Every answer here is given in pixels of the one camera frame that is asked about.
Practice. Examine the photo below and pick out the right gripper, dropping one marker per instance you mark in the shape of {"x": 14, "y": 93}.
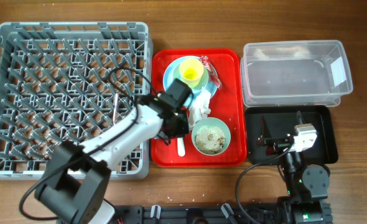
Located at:
{"x": 265, "y": 139}

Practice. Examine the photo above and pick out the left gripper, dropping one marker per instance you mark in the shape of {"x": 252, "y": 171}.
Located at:
{"x": 184, "y": 127}

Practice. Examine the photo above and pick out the white tissue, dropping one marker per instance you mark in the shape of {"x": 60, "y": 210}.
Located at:
{"x": 199, "y": 109}

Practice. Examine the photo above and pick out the white plastic spoon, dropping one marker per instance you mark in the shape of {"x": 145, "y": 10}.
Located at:
{"x": 181, "y": 147}

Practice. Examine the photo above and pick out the rice and peanut shell waste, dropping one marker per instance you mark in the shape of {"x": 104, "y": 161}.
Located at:
{"x": 210, "y": 139}

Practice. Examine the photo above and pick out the mint green bowl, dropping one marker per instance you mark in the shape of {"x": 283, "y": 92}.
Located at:
{"x": 212, "y": 122}

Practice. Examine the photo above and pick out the yellow plastic cup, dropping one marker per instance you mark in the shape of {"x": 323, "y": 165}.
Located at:
{"x": 191, "y": 71}

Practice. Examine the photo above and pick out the red snack wrapper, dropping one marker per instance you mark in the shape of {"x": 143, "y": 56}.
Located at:
{"x": 213, "y": 76}

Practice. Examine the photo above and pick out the white plastic fork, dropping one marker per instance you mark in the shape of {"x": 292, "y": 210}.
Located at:
{"x": 115, "y": 108}

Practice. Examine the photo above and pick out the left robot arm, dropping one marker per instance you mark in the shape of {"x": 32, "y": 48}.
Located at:
{"x": 74, "y": 183}

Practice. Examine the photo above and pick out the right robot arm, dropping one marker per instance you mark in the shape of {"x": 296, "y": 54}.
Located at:
{"x": 305, "y": 183}

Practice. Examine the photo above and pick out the grey dishwasher rack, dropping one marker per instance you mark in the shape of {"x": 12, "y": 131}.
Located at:
{"x": 58, "y": 81}

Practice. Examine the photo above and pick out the black plastic bin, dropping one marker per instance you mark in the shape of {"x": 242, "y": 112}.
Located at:
{"x": 281, "y": 120}

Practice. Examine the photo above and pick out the light blue small bowl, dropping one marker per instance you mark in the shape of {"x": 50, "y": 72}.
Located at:
{"x": 206, "y": 81}

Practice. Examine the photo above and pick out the light blue plate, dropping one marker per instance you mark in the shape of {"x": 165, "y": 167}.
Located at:
{"x": 172, "y": 72}

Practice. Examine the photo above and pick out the red plastic tray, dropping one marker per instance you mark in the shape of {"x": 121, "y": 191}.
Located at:
{"x": 226, "y": 105}

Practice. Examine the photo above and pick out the clear plastic bin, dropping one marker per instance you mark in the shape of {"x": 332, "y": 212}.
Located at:
{"x": 301, "y": 72}

